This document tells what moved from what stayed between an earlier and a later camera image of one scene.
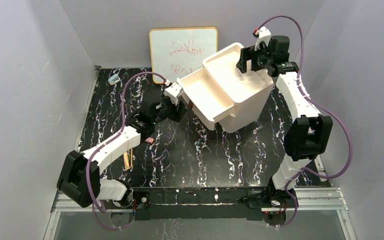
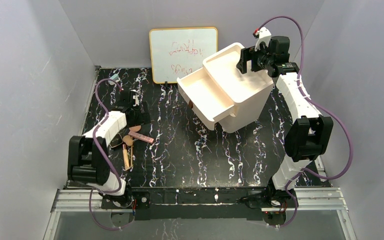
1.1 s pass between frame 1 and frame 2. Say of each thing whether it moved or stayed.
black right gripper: stayed
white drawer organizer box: stayed
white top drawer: stayed
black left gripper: moved
